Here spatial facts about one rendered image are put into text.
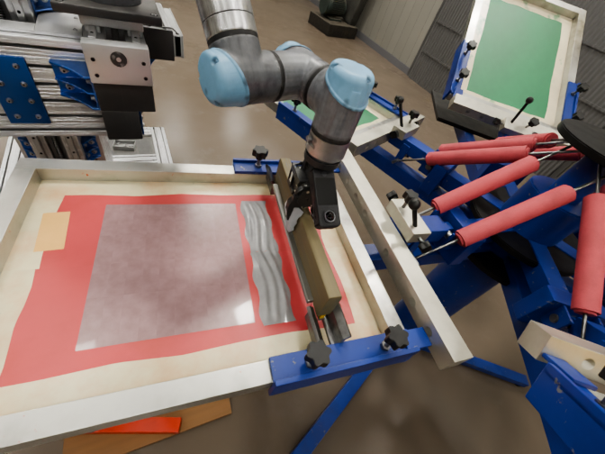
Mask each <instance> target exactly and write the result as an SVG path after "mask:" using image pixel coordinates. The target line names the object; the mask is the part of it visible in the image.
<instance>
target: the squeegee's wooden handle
mask: <svg viewBox="0 0 605 454"><path fill-rule="evenodd" d="M291 166H292V162H291V160H290V159H284V158H281V159H279V164H278V168H277V171H276V175H275V183H276V184H278V187H279V190H280V194H281V197H282V199H283V202H284V205H285V202H286V201H287V200H288V198H289V197H291V196H293V195H292V194H291V191H290V188H289V186H288V183H287V179H288V176H289V173H290V169H291ZM302 210H303V214H302V216H301V217H299V218H298V220H297V224H296V225H295V226H294V231H293V236H294V239H295V242H296V245H297V249H298V251H299V254H300V257H301V261H302V265H303V268H304V271H305V275H306V277H307V280H308V283H309V286H310V289H311V292H312V297H313V302H312V303H313V306H314V310H315V313H316V315H317V316H320V315H325V314H331V312H332V311H333V310H334V308H335V307H336V306H337V304H338V303H339V302H340V300H341V299H342V295H341V293H340V291H339V287H338V284H337V281H336V279H335V277H334V274H333V272H332V269H331V267H330V263H329V261H328V258H327V255H326V253H325V250H324V248H323V246H322V243H321V239H320V236H319V234H318V232H317V229H316V228H315V227H314V221H313V219H312V215H311V213H310V210H309V208H308V207H305V208H303V207H302Z"/></svg>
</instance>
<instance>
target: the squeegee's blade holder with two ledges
mask: <svg viewBox="0 0 605 454"><path fill-rule="evenodd" d="M273 190H274V193H275V199H276V201H277V205H278V208H279V212H280V214H281V217H282V221H283V224H284V229H285V232H286V236H287V239H288V242H289V245H290V249H291V252H292V254H293V260H294V264H295V266H296V269H297V273H298V276H299V279H300V282H301V285H302V290H303V294H304V297H305V301H306V303H307V304H308V303H312V302H313V297H312V292H311V289H310V286H309V283H308V280H307V277H306V275H305V271H304V268H303V264H302V261H301V257H300V254H299V251H298V249H297V245H296V242H295V239H294V236H293V232H288V230H287V229H286V225H285V208H284V202H283V199H282V197H281V194H280V190H279V187H278V184H273Z"/></svg>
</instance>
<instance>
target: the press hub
mask: <svg viewBox="0 0 605 454"><path fill-rule="evenodd" d="M557 130H558V132H559V133H560V135H561V136H562V137H563V138H564V139H565V140H566V141H567V142H568V143H569V144H571V145H572V146H573V147H574V148H576V149H577V150H579V151H580V152H581V153H582V154H583V155H585V156H584V157H582V158H581V159H580V160H579V161H578V162H576V163H575V164H574V165H573V166H572V167H571V168H569V169H568V170H567V171H566V172H565V173H564V174H563V175H562V176H560V177H559V178H558V179H557V180H555V179H553V178H551V177H545V176H533V177H531V178H530V179H529V180H528V181H527V182H526V183H525V184H524V185H523V186H522V187H521V188H520V189H519V190H518V191H516V192H515V193H514V194H513V195H512V196H511V197H509V195H508V192H507V190H506V188H505V187H499V188H497V189H495V190H493V191H491V192H489V193H490V194H492V195H494V196H495V197H497V198H498V199H500V200H501V201H503V202H504V204H503V205H502V206H501V210H500V209H498V208H497V207H495V206H494V205H492V204H490V203H489V202H487V201H486V200H484V199H483V198H481V197H480V196H479V197H477V198H475V199H473V200H471V201H470V207H469V206H468V205H467V207H469V208H470V209H471V210H472V213H473V215H474V218H475V219H479V218H487V217H489V216H491V215H493V214H496V213H498V212H501V211H503V210H505V209H508V208H510V207H512V206H514V205H516V204H519V203H522V202H524V201H526V200H529V199H530V198H532V197H535V196H537V195H541V194H543V193H545V192H546V191H549V190H551V189H553V188H556V187H558V186H561V185H568V186H571V187H572V188H576V187H578V186H582V185H584V184H586V183H589V182H591V181H592V180H595V179H597V170H598V164H599V165H601V166H602V170H601V176H602V177H603V176H605V130H604V129H602V128H600V127H598V126H595V125H593V124H590V123H586V122H583V121H579V120H575V119H563V120H562V121H561V122H560V123H559V124H558V125H557ZM595 188H596V183H594V184H592V185H589V186H587V187H584V188H582V189H580V190H577V191H575V192H576V199H575V200H574V201H573V202H571V203H569V204H566V205H563V206H561V207H559V208H556V209H555V210H552V211H550V212H548V213H544V214H542V215H539V216H538V217H535V218H533V219H531V220H528V221H526V222H523V223H521V224H519V225H516V226H514V227H513V228H514V229H515V230H516V231H515V232H499V233H497V234H494V235H493V236H491V237H490V238H491V239H492V240H493V241H494V242H489V244H490V245H491V246H492V247H493V250H492V251H486V252H477V253H472V254H470V255H469V256H468V258H469V260H463V261H462V262H461V263H460V264H455V265H448V264H447V263H446V262H444V263H439V264H438V265H437V266H436V267H435V268H434V269H433V270H432V271H431V272H430V273H428V274H427V275H426V279H427V280H428V281H429V284H430V285H431V287H432V289H433V290H434V292H435V294H436V295H437V297H438V299H439V301H440V303H442V305H443V307H444V308H445V310H446V312H447V314H448V316H449V317H450V316H451V315H453V314H454V313H456V312H458V311H459V310H461V309H462V308H464V307H465V306H467V305H468V304H470V303H471V302H473V300H475V299H476V298H478V297H479V296H481V295H483V294H484V293H486V292H487V291H488V290H490V289H491V288H493V287H494V286H496V285H498V284H499V283H500V284H502V285H504V286H507V285H509V284H510V280H509V277H508V274H507V271H506V268H505V266H504V263H503V259H504V258H506V257H507V256H508V257H510V258H512V259H515V260H518V261H521V262H523V263H525V264H526V265H528V266H530V267H532V268H534V267H536V266H538V261H537V258H536V256H535V253H534V251H533V249H532V248H531V245H530V243H529V241H528V240H532V241H534V242H536V243H539V244H542V245H545V246H547V248H548V250H549V252H550V255H551V257H552V259H553V261H554V262H555V265H556V267H557V269H558V271H559V273H560V275H561V277H571V276H574V270H575V261H576V260H575V259H573V258H571V257H570V256H568V255H567V254H565V253H564V252H562V251H561V250H560V249H558V248H557V247H555V245H556V244H557V243H558V242H560V241H564V242H565V243H567V244H568V245H570V246H571V247H573V248H574V249H576V250H577V246H578V239H577V238H576V236H575V235H574V234H573V232H575V231H577V230H578V229H580V221H581V213H582V199H583V198H584V197H585V196H587V195H589V194H592V193H594V192H595ZM394 309H395V311H396V313H397V314H398V316H399V318H400V320H401V322H402V325H403V327H404V329H407V330H410V329H415V328H418V327H417V325H416V323H415V322H414V320H413V318H412V316H411V313H410V311H409V310H408V308H407V306H406V304H405V303H404V301H403V299H402V300H400V301H399V302H398V303H397V304H396V305H395V306H394Z"/></svg>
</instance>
